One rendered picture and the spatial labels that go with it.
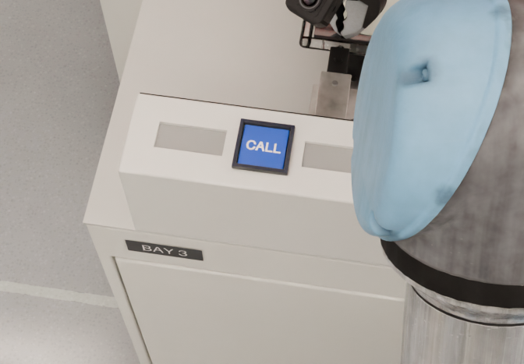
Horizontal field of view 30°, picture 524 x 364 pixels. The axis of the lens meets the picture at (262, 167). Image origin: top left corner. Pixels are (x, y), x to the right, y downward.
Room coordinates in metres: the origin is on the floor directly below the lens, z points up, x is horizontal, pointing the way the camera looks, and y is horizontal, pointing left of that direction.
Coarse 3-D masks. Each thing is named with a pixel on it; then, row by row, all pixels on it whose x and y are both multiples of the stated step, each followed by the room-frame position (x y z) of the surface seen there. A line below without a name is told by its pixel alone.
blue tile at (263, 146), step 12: (252, 132) 0.50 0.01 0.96; (264, 132) 0.50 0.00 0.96; (276, 132) 0.50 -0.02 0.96; (288, 132) 0.50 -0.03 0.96; (252, 144) 0.49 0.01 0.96; (264, 144) 0.49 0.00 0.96; (276, 144) 0.49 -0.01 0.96; (240, 156) 0.47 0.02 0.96; (252, 156) 0.47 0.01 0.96; (264, 156) 0.47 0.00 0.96; (276, 156) 0.47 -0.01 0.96
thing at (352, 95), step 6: (312, 90) 0.61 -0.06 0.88; (354, 90) 0.60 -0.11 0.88; (312, 96) 0.60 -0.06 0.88; (354, 96) 0.60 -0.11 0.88; (312, 102) 0.59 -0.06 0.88; (348, 102) 0.59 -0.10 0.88; (354, 102) 0.59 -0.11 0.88; (312, 108) 0.58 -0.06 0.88; (348, 108) 0.58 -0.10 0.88; (354, 108) 0.58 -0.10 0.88; (312, 114) 0.57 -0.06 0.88; (348, 114) 0.57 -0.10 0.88
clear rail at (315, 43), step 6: (300, 42) 0.66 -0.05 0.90; (306, 42) 0.66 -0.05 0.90; (312, 42) 0.66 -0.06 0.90; (318, 42) 0.66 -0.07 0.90; (324, 42) 0.66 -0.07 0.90; (330, 42) 0.66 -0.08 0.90; (336, 42) 0.66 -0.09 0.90; (342, 42) 0.66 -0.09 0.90; (348, 42) 0.66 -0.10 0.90; (354, 42) 0.66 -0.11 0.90; (312, 48) 0.65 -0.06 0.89; (318, 48) 0.65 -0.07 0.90; (324, 48) 0.65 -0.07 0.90; (330, 48) 0.65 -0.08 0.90; (354, 48) 0.65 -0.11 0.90; (360, 48) 0.65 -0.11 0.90; (366, 48) 0.65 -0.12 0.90; (354, 54) 0.64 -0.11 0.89; (360, 54) 0.64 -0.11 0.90
